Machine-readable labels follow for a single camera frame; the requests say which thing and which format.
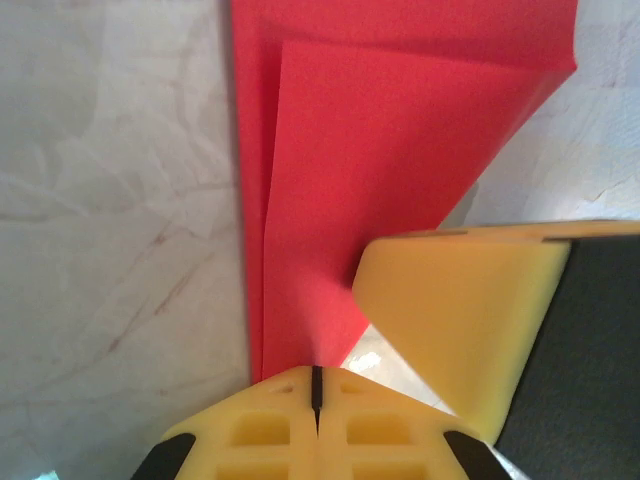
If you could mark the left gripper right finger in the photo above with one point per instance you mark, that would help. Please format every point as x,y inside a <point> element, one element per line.
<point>390,435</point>

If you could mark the red square paper sheet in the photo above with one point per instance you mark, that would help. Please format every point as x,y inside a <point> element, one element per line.
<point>375,150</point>

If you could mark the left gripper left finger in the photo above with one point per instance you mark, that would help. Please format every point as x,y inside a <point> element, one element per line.
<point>260,430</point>

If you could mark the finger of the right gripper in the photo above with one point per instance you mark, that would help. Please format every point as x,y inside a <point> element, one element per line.
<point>575,231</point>
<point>460,320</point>

